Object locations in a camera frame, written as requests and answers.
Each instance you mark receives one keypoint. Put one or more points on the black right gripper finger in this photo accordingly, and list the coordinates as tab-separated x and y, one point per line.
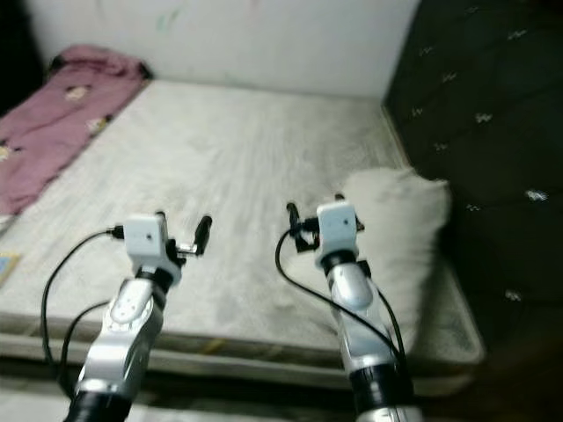
339	199
293	220

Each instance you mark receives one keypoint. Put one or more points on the blue children's picture book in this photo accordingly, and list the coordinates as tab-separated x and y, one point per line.
9	268

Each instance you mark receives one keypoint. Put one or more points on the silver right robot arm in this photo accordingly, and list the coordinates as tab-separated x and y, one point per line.
369	334

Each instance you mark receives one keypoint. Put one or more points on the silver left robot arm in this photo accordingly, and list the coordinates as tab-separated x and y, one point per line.
123	352

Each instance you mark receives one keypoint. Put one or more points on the white pillow with green print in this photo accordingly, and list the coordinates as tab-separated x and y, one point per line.
405	229

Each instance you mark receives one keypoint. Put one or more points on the grey white quilted mattress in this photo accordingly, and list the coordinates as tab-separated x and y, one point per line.
229	158

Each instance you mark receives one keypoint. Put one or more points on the patterned bed base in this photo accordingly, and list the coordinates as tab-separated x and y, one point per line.
229	374

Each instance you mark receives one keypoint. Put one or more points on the pink cartoon mouse blanket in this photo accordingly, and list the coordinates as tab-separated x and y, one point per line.
53	114

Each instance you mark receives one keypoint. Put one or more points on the black tufted headboard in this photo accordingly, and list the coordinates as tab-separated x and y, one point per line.
484	105

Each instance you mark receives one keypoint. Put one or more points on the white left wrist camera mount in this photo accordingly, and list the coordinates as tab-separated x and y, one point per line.
145	239

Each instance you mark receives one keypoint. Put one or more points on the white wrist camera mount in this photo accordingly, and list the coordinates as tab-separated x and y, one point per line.
145	239
339	227

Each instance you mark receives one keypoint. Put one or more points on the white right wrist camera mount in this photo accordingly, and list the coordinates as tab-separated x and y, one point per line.
339	227

